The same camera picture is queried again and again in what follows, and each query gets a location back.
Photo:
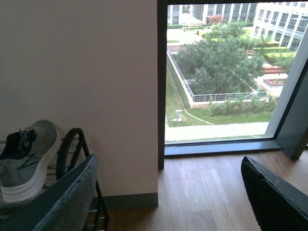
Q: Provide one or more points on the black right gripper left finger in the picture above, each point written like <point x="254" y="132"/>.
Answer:
<point x="62" y="207"/>

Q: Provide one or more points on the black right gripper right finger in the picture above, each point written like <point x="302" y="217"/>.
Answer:
<point x="277" y="205"/>

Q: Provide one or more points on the black metal shoe rack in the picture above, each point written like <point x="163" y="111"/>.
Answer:
<point x="73" y="151"/>

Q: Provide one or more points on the grey knit sneaker white sole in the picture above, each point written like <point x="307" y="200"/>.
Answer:
<point x="24" y="160"/>

